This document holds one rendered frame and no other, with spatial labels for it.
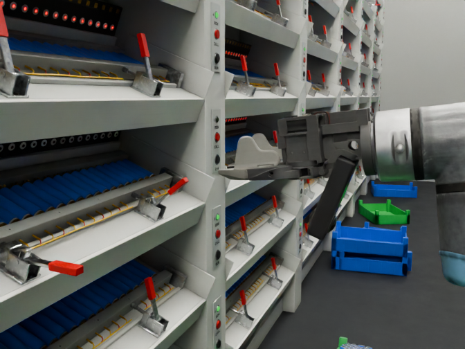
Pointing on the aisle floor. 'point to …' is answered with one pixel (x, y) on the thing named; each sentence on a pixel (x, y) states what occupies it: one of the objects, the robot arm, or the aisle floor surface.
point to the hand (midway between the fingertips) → (232, 174)
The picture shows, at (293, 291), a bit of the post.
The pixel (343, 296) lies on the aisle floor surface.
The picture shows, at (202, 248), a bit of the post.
